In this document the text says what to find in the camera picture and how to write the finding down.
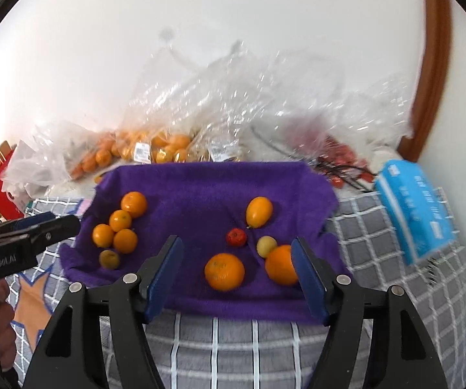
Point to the medium orange mandarin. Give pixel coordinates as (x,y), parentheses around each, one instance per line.
(224,272)

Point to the blue tissue pack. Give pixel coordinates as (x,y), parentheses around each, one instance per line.
(421,222)

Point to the small yellow green fruit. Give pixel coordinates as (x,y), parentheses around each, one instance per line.
(265,245)

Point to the oval yellow kumquat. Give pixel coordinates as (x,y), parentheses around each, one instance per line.
(258,212)

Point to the grey checked table cloth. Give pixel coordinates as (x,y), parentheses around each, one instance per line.
(206,352)

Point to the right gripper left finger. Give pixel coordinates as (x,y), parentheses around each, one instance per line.
(69,353)

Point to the bag of small oranges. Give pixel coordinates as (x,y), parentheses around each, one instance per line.
(45,161)

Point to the olive brown small fruit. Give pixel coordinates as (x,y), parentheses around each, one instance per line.
(109,259)

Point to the bag of red tomatoes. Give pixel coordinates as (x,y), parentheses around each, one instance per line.
(310,100)

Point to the large bumpy orange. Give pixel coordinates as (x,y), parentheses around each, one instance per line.
(134,203)

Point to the small red tomato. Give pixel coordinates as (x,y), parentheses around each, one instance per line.
(236,238)

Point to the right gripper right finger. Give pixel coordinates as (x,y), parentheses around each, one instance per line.
(322,287)

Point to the small round orange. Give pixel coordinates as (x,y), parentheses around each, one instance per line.
(125,241)

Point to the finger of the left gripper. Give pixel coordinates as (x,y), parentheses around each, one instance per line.
(31,241)
(19,224)

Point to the brown wooden door frame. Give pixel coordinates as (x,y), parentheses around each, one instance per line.
(432,79)

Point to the purple towel lined tray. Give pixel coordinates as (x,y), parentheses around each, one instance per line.
(201,202)

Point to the bag of kumquats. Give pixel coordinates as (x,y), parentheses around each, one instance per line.
(186,112)

